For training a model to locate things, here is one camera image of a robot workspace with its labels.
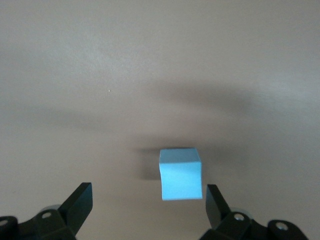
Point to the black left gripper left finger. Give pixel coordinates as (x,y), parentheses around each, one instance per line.
(72,212)

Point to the light blue foam block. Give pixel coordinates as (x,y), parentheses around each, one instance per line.
(180,177)

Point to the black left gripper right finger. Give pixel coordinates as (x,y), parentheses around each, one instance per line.
(217,212)

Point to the brown table mat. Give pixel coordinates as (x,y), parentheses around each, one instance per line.
(160,50)

